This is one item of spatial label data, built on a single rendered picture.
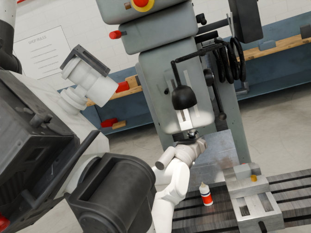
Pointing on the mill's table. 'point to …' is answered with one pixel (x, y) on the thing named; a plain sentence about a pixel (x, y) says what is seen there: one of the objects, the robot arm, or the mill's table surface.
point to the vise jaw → (247, 187)
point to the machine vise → (255, 207)
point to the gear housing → (159, 28)
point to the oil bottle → (206, 194)
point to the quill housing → (202, 108)
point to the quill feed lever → (208, 76)
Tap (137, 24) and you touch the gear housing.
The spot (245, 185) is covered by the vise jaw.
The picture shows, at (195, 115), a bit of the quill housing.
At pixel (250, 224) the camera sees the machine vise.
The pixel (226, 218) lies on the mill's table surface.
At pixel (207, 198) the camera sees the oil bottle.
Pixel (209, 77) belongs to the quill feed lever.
